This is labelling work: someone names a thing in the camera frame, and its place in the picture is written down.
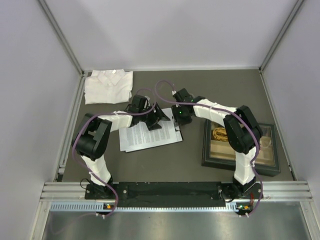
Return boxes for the dark framed compartment box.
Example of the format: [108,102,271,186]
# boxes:
[201,120,281,177]

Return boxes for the folded white shirt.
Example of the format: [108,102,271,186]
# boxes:
[84,69,133,105]

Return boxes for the black clipboard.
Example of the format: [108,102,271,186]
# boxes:
[124,107,184,153]

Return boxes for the yellow rubber bands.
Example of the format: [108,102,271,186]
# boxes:
[212,127,228,142]

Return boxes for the printed paper sheet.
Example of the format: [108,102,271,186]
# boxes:
[118,107,183,152]

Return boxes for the slotted cable duct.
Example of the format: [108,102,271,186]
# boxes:
[50,202,239,213]

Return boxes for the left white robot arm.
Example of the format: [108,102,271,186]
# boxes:
[71,103,171,199]

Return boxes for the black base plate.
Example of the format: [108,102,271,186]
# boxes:
[85,181,261,205]

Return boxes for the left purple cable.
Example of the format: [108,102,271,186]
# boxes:
[71,88,160,217]

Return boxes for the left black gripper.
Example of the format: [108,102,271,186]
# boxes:
[138,102,170,131]

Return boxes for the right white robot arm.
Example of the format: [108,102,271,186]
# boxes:
[172,92,262,198]

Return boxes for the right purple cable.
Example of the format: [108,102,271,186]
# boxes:
[154,79,263,217]

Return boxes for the purple cable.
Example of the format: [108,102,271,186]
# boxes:
[154,79,263,217]
[71,88,160,217]

